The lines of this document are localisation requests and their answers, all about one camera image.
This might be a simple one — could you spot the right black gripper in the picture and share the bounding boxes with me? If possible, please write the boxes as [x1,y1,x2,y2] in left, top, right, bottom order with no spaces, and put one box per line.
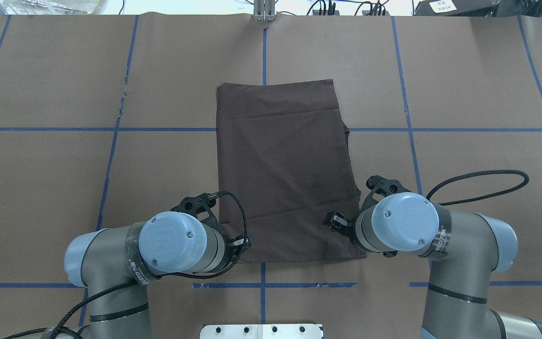
[323,211,368,252]

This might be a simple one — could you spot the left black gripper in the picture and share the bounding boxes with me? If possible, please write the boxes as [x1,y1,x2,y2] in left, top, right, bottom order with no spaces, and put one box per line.
[219,234,251,270]

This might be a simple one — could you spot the brown t-shirt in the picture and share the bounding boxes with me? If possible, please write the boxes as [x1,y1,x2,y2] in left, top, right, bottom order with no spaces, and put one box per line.
[216,79,366,263]

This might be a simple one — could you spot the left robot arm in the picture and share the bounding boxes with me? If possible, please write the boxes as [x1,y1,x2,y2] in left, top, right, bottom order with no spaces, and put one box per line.
[50,211,250,339]

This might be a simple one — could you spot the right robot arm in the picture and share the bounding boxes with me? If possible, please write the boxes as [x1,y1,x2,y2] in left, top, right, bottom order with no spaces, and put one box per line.
[323,192,542,339]

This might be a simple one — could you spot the black box with label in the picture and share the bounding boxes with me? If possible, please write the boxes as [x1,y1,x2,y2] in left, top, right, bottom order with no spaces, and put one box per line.
[414,0,499,17]

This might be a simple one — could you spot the clear plastic bag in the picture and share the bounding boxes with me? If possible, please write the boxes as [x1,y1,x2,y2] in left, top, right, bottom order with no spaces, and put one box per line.
[0,0,108,15]

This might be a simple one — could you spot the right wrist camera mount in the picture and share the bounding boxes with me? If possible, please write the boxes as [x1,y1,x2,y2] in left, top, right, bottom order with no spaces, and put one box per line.
[360,175,410,212]

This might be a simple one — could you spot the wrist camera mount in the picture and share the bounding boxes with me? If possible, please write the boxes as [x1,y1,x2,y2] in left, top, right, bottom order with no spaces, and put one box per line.
[360,175,410,212]
[170,192,222,232]

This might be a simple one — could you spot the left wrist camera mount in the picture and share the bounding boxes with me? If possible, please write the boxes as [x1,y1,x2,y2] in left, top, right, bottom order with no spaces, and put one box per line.
[170,192,222,232]

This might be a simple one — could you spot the white pedestal column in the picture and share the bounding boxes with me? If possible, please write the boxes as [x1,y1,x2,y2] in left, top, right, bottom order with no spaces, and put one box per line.
[199,323,324,339]

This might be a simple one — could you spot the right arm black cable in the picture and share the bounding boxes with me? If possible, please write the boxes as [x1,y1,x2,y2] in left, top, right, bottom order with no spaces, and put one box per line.
[425,170,530,207]

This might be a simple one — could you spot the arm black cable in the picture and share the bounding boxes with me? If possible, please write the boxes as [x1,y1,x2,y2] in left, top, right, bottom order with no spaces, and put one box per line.
[425,170,530,207]
[3,190,249,339]

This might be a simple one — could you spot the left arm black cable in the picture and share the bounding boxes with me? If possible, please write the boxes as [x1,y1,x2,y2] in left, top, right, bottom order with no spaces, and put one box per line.
[3,190,249,339]

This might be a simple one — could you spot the aluminium frame post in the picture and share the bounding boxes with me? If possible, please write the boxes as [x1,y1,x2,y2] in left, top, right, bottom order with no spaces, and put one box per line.
[249,0,277,22]

